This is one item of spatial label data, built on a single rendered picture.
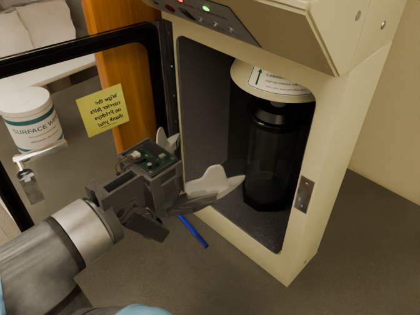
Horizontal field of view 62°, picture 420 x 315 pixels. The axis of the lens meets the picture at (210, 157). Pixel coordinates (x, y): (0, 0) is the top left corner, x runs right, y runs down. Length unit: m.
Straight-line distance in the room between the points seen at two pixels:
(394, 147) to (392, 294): 0.35
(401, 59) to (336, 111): 0.45
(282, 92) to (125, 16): 0.29
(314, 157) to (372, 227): 0.43
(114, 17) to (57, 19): 1.01
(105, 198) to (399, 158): 0.74
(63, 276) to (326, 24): 0.36
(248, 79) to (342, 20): 0.22
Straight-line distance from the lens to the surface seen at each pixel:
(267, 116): 0.60
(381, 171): 1.02
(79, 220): 0.43
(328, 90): 0.44
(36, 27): 1.61
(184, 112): 0.67
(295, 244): 0.64
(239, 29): 0.41
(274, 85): 0.52
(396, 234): 0.91
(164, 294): 0.74
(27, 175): 0.61
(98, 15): 0.60
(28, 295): 0.42
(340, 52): 0.37
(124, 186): 0.43
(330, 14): 0.32
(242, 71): 0.55
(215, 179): 0.49
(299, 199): 0.56
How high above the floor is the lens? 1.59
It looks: 42 degrees down
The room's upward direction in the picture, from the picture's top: straight up
